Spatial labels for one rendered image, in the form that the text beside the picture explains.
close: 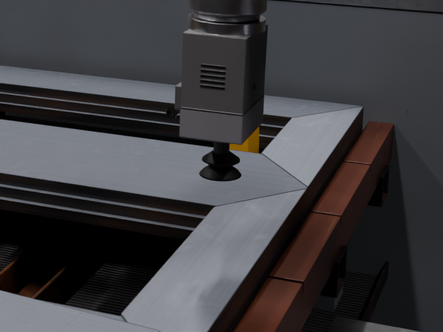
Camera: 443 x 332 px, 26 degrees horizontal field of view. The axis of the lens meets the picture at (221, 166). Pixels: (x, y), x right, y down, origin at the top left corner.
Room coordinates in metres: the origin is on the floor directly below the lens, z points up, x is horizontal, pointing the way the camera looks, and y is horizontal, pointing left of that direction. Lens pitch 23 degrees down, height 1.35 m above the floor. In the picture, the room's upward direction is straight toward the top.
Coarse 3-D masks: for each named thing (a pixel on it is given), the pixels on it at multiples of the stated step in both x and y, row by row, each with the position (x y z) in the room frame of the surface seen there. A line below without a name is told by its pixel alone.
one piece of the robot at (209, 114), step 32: (192, 32) 0.88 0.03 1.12; (224, 32) 0.87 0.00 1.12; (256, 32) 0.89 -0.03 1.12; (192, 64) 0.87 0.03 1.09; (224, 64) 0.87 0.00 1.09; (256, 64) 0.90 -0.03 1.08; (192, 96) 0.87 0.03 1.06; (224, 96) 0.86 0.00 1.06; (256, 96) 0.91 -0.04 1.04; (192, 128) 0.87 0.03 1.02; (224, 128) 0.86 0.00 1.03; (256, 128) 0.91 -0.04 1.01
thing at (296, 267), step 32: (384, 128) 1.41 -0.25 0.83; (352, 160) 1.28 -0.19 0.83; (384, 160) 1.37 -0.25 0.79; (352, 192) 1.16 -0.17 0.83; (320, 224) 1.07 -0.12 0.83; (352, 224) 1.16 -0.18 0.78; (288, 256) 0.98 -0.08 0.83; (320, 256) 0.99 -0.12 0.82; (288, 288) 0.91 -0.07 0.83; (320, 288) 1.00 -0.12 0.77; (256, 320) 0.84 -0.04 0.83; (288, 320) 0.87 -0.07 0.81
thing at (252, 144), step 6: (258, 126) 1.32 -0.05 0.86; (258, 132) 1.32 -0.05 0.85; (252, 138) 1.30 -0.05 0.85; (258, 138) 1.32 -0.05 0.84; (234, 144) 1.28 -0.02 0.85; (246, 144) 1.28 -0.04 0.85; (252, 144) 1.30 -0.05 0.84; (258, 144) 1.32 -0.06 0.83; (240, 150) 1.28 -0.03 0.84; (246, 150) 1.28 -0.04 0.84; (252, 150) 1.30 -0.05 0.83; (258, 150) 1.32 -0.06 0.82
